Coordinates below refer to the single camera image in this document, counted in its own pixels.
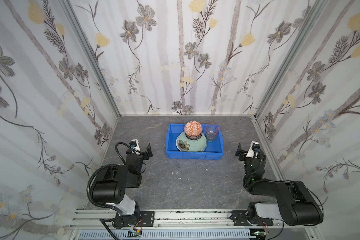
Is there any pink transparent plastic cup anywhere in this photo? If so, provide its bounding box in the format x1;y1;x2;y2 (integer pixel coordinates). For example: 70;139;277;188
206;124;220;143

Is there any light green ceramic plate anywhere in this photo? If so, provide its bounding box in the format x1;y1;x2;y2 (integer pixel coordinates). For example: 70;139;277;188
176;132;208;152

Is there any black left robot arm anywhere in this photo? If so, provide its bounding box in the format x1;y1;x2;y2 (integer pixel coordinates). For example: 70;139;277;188
86;141;153;228

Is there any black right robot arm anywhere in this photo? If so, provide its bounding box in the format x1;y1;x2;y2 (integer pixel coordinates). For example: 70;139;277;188
235;142;324;227

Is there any blue plastic bin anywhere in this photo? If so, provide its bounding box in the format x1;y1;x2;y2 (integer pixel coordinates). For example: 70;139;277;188
166;124;224;160

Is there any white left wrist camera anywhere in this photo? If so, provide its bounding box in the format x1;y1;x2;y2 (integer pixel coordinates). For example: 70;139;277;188
129;139;141;155

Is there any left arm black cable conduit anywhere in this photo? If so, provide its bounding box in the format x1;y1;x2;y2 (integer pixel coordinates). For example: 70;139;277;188
86;141;133;240

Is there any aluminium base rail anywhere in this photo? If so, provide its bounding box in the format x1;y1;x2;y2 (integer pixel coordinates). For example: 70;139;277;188
68;208;316;230

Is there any aluminium corner frame post left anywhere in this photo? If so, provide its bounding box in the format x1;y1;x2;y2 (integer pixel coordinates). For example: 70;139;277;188
59;0;122;120

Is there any aluminium corner frame post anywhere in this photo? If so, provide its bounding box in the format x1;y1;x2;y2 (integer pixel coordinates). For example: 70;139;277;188
59;0;122;120
254;0;328;120

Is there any aluminium corner frame post right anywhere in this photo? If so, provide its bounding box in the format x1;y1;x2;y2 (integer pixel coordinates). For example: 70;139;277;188
254;0;328;120

